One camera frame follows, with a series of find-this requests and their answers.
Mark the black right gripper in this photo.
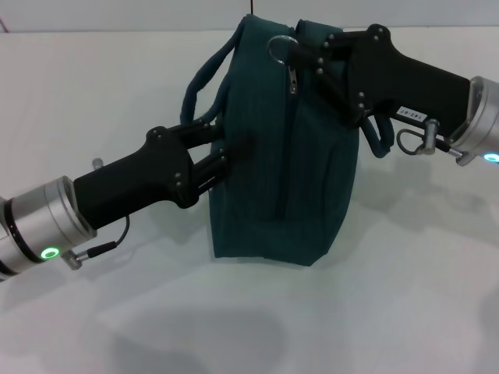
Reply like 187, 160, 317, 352
290, 23, 471, 136

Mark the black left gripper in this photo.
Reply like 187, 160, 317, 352
73, 119, 257, 231

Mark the dark teal insulated lunch bag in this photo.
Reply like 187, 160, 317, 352
179, 14, 395, 268

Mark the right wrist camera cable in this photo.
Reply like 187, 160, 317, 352
396, 118, 467, 168

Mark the black left wrist camera cable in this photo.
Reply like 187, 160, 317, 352
62, 157, 132, 270

